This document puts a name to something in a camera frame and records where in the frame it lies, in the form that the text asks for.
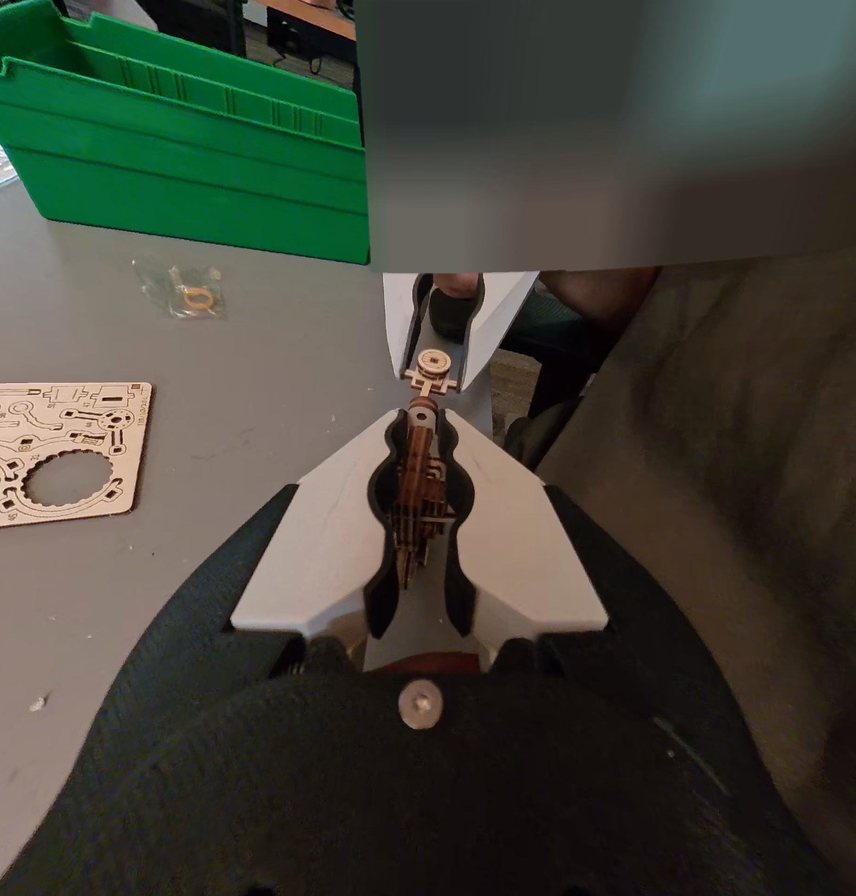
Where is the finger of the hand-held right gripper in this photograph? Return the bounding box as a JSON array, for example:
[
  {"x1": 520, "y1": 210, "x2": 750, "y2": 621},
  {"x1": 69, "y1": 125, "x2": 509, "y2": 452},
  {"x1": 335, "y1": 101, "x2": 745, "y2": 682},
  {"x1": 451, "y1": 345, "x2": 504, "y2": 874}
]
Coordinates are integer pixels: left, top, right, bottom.
[
  {"x1": 382, "y1": 272, "x2": 434, "y2": 384},
  {"x1": 458, "y1": 270, "x2": 542, "y2": 391}
]

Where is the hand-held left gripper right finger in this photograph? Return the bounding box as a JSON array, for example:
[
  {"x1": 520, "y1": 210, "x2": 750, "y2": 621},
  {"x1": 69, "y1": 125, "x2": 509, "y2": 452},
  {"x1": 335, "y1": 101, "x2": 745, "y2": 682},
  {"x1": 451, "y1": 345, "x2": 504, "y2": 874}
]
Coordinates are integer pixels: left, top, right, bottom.
[{"x1": 442, "y1": 408, "x2": 611, "y2": 639}]

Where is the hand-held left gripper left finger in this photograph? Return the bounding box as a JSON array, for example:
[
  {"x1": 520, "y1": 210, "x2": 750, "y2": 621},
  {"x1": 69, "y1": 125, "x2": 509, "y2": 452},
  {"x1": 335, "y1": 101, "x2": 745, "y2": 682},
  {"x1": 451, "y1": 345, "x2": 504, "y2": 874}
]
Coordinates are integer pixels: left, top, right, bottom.
[{"x1": 228, "y1": 409, "x2": 406, "y2": 640}]

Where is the small wooden disc part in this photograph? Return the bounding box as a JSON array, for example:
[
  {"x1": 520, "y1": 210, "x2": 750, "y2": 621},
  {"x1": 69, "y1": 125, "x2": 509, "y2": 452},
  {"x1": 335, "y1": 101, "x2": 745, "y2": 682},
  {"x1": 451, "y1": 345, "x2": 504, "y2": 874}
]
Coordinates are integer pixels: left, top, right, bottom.
[{"x1": 407, "y1": 348, "x2": 465, "y2": 397}]

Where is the assembled wooden puzzle model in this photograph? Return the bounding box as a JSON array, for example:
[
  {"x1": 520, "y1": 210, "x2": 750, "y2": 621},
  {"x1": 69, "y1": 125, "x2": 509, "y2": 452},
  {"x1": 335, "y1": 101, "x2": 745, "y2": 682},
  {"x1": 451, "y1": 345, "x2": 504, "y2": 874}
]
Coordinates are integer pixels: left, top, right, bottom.
[{"x1": 386, "y1": 395, "x2": 461, "y2": 590}]

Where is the grey desk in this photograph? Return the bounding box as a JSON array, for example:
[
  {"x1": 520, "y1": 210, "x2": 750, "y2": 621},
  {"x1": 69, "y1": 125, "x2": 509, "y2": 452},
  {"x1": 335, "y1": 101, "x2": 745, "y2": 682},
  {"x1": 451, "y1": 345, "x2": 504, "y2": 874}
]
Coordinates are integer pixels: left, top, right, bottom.
[{"x1": 0, "y1": 115, "x2": 497, "y2": 893}]

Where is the person's trouser leg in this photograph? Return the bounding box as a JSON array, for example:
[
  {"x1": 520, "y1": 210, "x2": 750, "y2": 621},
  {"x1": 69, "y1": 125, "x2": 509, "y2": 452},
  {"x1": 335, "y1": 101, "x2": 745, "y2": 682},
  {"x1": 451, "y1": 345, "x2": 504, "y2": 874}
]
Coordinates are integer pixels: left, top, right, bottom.
[{"x1": 505, "y1": 245, "x2": 856, "y2": 896}]

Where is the wooden sheet with gear holes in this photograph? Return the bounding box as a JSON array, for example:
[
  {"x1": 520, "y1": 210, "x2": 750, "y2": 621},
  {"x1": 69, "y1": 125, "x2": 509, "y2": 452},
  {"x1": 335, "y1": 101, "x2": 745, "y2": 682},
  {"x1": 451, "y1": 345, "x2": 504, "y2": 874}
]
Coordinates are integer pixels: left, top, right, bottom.
[{"x1": 0, "y1": 381, "x2": 153, "y2": 532}]

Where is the clear plastic bag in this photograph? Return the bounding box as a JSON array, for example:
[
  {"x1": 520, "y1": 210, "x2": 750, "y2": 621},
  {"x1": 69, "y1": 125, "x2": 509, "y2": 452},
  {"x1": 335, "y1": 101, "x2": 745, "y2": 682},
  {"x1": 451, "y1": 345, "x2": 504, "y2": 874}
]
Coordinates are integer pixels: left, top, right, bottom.
[{"x1": 132, "y1": 253, "x2": 226, "y2": 321}]

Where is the green plastic bin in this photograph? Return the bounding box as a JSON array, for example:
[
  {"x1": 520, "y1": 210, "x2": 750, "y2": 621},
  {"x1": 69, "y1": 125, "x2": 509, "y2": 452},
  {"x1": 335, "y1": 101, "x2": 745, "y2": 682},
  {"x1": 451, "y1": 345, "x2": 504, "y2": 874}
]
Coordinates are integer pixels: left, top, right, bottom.
[{"x1": 0, "y1": 0, "x2": 371, "y2": 267}]

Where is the wooden background table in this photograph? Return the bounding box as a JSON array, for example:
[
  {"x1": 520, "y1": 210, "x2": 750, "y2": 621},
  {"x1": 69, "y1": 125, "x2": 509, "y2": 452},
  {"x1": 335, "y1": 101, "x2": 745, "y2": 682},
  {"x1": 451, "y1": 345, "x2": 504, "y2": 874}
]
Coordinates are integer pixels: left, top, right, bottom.
[{"x1": 249, "y1": 0, "x2": 359, "y2": 43}]

